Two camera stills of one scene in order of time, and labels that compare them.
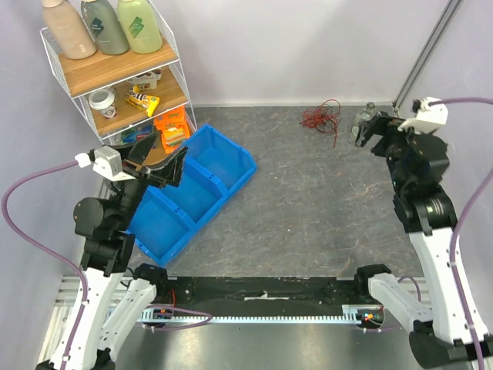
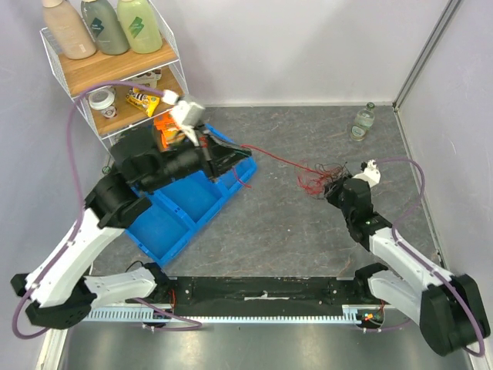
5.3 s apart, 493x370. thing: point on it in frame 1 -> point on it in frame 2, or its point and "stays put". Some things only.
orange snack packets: [174, 129] stays put
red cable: [323, 116] -> [310, 181]
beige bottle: [68, 29] stays put
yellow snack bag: [145, 102] stays put
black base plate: [258, 297] stays put
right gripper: [384, 126] -> [335, 188]
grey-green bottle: [104, 27] stays put
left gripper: [169, 172] -> [219, 154]
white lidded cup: [103, 99] stays put
